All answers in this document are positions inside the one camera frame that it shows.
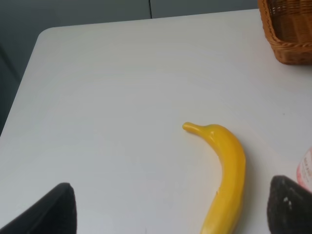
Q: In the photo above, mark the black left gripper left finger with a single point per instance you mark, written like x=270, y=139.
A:
x=54, y=213

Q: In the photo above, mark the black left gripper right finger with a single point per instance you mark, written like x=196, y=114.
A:
x=289, y=208

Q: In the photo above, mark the woven wicker basket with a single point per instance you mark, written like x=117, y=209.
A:
x=287, y=26

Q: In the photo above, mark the pink bottle white cap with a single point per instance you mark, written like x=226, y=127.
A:
x=304, y=171

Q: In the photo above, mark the yellow banana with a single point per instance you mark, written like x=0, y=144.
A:
x=225, y=210

